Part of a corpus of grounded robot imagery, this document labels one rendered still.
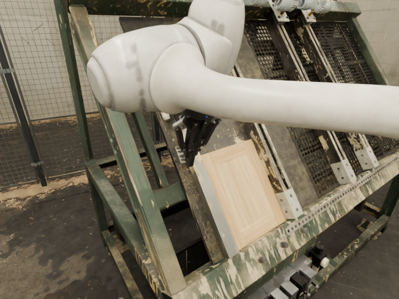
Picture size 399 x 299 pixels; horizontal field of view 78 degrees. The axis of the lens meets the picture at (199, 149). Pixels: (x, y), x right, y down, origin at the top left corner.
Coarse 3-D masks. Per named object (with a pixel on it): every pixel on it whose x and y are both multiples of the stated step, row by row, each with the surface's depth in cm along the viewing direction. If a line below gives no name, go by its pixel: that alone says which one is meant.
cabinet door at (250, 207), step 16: (240, 144) 115; (208, 160) 104; (224, 160) 108; (240, 160) 112; (256, 160) 116; (224, 176) 106; (240, 176) 110; (256, 176) 114; (224, 192) 103; (240, 192) 107; (256, 192) 111; (272, 192) 115; (224, 208) 101; (240, 208) 105; (256, 208) 108; (272, 208) 112; (240, 224) 102; (256, 224) 106; (272, 224) 109; (240, 240) 100
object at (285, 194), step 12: (240, 72) 121; (252, 132) 118; (264, 132) 117; (264, 144) 114; (264, 156) 115; (276, 156) 115; (276, 168) 113; (276, 180) 113; (288, 180) 114; (276, 192) 115; (288, 192) 112; (288, 204) 111; (288, 216) 112
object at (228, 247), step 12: (192, 168) 99; (204, 168) 100; (204, 180) 98; (204, 192) 97; (204, 204) 98; (216, 204) 97; (216, 216) 96; (216, 228) 95; (228, 228) 97; (228, 240) 95; (228, 252) 94
